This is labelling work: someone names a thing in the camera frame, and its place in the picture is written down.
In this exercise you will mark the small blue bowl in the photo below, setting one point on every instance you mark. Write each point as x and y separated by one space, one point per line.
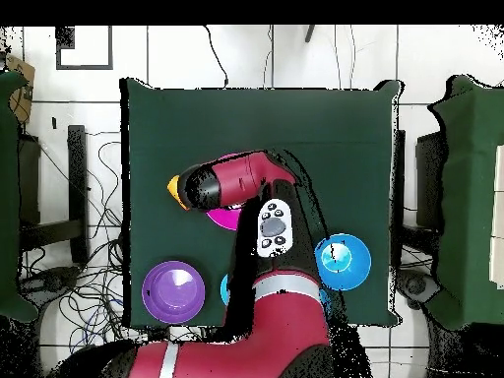
325 297

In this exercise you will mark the cardboard box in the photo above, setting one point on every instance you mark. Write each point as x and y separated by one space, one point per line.
21 71

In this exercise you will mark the dark grey machine base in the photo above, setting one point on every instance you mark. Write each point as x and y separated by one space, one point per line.
55 279
417 285

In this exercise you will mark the black floor marker frame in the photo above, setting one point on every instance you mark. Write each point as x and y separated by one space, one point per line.
65 37

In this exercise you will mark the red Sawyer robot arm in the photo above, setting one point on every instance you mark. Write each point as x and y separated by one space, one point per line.
275 315

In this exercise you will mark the white stacked boxes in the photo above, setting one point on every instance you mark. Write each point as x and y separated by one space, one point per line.
499 177

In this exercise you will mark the green cloth side table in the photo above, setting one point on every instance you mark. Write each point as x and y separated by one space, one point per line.
468 197
8 197

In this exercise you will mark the large pink bowl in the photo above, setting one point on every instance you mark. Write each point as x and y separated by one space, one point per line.
226 219

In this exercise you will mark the orange cup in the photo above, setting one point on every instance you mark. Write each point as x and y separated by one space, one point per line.
173 191

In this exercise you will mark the small cyan bowl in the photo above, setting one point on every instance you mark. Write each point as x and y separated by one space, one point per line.
225 289

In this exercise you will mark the dark green tablecloth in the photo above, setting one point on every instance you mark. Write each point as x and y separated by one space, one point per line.
315 118

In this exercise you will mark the large blue bowl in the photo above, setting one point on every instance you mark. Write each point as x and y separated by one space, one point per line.
354 271

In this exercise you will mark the large purple bowl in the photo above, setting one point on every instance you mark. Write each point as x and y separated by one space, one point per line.
173 303

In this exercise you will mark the black metal frame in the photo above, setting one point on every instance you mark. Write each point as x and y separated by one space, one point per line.
78 177
429 177

